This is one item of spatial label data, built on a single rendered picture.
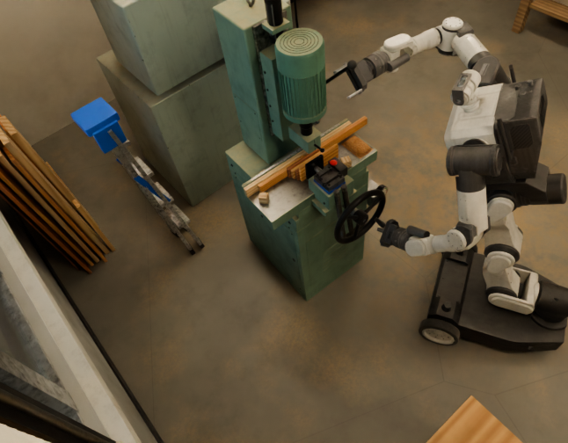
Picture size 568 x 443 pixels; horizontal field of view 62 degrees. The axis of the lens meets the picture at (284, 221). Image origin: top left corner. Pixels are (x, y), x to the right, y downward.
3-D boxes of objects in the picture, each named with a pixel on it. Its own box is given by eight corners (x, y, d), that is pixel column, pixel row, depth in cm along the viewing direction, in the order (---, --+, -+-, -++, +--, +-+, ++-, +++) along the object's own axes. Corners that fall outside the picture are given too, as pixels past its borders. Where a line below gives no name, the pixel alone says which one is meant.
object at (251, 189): (247, 198, 204) (245, 190, 200) (244, 195, 205) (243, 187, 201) (351, 130, 221) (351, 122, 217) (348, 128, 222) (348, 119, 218)
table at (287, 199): (286, 245, 195) (285, 237, 190) (244, 201, 210) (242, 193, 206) (392, 170, 212) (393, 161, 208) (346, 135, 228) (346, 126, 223)
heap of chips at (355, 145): (360, 159, 210) (360, 155, 208) (340, 144, 217) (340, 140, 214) (374, 149, 213) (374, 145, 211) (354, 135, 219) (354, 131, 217)
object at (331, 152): (302, 181, 206) (301, 170, 200) (300, 179, 207) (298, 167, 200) (338, 157, 212) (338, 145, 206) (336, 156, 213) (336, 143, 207)
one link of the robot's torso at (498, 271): (520, 279, 241) (524, 221, 207) (515, 313, 231) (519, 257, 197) (488, 274, 249) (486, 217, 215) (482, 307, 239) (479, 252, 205)
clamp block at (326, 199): (328, 211, 199) (328, 198, 192) (308, 192, 206) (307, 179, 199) (354, 192, 203) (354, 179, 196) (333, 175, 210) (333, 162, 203)
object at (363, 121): (261, 193, 205) (259, 187, 201) (258, 191, 206) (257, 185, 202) (367, 124, 223) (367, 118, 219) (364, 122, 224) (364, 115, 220)
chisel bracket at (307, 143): (309, 156, 203) (308, 142, 196) (288, 140, 210) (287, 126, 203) (322, 148, 205) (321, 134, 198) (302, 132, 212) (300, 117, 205)
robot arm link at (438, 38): (409, 31, 186) (449, 14, 189) (406, 54, 194) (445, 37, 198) (425, 44, 180) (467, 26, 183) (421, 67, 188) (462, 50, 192)
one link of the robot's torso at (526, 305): (533, 284, 241) (542, 271, 230) (528, 318, 231) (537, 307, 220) (491, 272, 247) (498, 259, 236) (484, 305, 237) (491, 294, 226)
